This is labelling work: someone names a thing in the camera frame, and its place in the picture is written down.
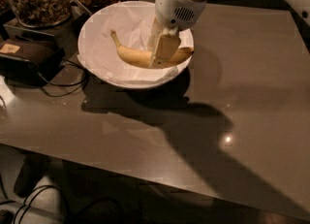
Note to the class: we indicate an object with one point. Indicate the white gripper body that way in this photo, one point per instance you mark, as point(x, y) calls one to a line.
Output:
point(175, 10)

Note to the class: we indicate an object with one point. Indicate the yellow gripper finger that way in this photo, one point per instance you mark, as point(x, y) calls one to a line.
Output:
point(157, 32)
point(165, 47)

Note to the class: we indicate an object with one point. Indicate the yellow banana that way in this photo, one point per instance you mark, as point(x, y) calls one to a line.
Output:
point(141, 58)

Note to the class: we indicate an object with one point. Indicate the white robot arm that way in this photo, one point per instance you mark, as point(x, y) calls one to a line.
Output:
point(301, 7)

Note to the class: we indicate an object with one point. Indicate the white bowl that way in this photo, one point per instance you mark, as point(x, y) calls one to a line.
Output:
point(93, 40)

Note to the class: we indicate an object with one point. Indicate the white paper napkin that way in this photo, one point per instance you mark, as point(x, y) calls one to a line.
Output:
point(103, 53)

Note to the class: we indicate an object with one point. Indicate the metal tray under jars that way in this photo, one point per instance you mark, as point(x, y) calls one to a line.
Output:
point(65, 35)

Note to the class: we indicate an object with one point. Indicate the black device with label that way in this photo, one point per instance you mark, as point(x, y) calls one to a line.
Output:
point(30, 62)

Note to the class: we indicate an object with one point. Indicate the white chair under table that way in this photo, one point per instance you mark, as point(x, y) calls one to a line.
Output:
point(30, 188)

